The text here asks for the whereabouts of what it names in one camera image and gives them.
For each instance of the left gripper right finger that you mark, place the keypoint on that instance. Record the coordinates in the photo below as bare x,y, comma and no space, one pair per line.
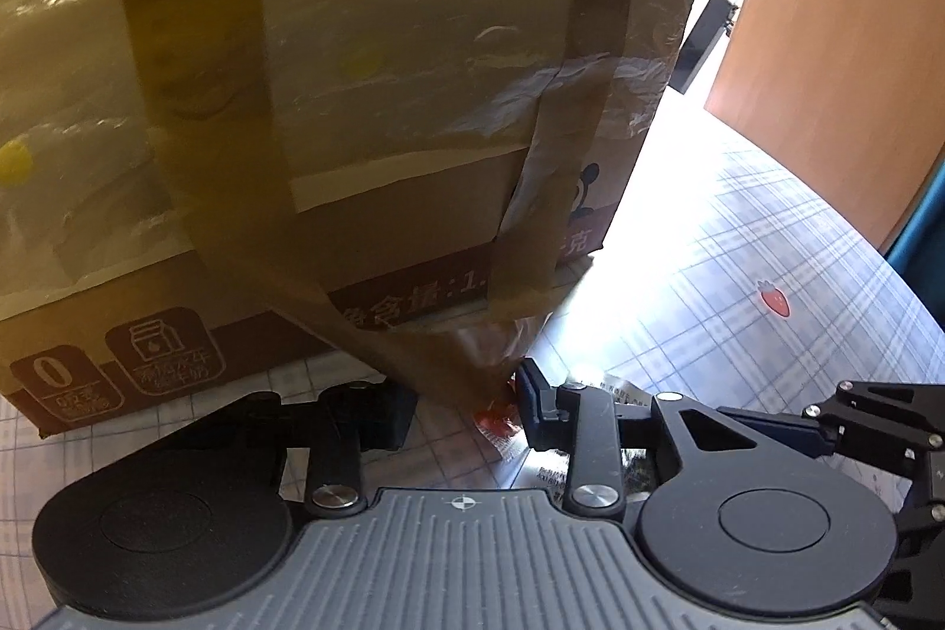
580,422

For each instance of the teal curtain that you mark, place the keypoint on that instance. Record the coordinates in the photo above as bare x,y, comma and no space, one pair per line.
918,254

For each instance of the small red candy wrapper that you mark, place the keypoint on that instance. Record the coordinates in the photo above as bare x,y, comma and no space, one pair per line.
497,414

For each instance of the wooden door panel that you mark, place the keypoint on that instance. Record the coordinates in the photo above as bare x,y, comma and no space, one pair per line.
845,94

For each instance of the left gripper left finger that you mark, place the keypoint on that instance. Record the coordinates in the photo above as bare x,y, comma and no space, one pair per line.
351,419

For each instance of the black exercise bike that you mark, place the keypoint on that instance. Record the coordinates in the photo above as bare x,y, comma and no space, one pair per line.
716,21

